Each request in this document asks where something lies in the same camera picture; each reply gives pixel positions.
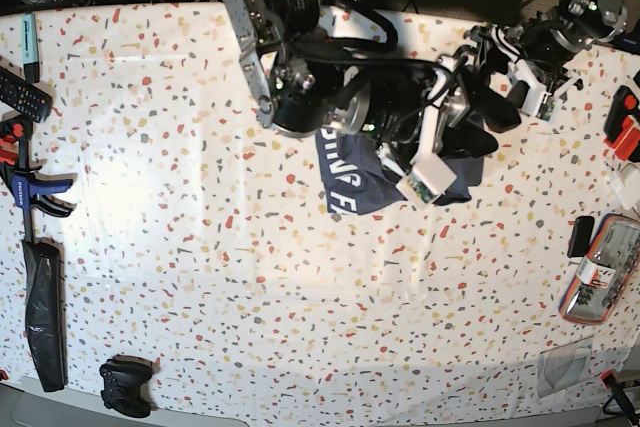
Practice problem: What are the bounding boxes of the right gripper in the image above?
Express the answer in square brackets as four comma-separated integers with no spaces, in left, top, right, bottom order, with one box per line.
[377,54,522,209]

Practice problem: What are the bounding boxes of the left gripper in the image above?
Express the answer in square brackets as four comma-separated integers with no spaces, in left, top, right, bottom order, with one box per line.
[467,22,584,119]

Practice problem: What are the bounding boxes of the blue T-shirt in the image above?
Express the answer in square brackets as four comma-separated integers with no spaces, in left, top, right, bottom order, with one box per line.
[315,129,484,216]

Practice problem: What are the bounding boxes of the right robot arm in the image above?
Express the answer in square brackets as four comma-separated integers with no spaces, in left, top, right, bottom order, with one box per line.
[222,0,521,215]

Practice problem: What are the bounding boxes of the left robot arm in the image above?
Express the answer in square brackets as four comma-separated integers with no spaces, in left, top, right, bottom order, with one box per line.
[463,0,627,132]

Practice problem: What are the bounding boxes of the red and black tool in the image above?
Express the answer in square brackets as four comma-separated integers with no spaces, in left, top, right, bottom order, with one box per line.
[604,85,639,163]

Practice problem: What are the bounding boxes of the white adapter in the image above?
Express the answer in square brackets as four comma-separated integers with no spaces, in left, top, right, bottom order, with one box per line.
[607,164,640,210]

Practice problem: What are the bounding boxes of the small black box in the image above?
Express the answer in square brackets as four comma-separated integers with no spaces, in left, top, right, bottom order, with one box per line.
[567,216,595,258]

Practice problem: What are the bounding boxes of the transparent pencil case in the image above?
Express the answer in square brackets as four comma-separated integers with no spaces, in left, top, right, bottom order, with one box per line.
[559,214,639,325]

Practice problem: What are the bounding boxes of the clear plastic sleeve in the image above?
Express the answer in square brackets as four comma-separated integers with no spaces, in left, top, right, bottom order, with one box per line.
[536,336,593,398]

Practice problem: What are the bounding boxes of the black game controller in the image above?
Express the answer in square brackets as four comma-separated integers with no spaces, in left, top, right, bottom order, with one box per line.
[99,358,153,419]

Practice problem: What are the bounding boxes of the black remote control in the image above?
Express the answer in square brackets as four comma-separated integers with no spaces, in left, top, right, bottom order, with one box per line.
[0,68,52,123]

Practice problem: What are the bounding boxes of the mint highlighter pen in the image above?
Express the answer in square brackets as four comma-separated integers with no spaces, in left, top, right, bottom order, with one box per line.
[21,13,40,84]

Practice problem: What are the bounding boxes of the blue bar clamp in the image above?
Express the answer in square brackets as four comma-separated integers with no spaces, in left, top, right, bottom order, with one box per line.
[1,115,75,243]

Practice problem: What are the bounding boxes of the black plastic bag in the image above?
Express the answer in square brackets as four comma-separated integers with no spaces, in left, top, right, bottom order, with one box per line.
[23,241,66,393]

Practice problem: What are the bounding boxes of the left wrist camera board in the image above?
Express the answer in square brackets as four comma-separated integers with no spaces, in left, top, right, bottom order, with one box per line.
[536,96,557,122]

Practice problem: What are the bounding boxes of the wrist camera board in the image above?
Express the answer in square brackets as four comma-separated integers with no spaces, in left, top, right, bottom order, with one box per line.
[536,96,557,122]
[396,173,438,209]

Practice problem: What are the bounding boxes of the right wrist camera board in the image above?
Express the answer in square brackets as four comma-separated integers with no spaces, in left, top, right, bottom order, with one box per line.
[396,173,438,209]

